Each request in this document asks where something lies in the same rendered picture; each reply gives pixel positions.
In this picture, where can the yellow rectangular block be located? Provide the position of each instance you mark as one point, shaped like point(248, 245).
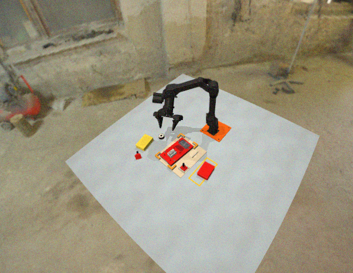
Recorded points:
point(144, 142)

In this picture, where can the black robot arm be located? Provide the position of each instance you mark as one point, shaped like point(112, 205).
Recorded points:
point(171, 91)

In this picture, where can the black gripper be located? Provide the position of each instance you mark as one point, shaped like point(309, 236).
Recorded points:
point(176, 118)

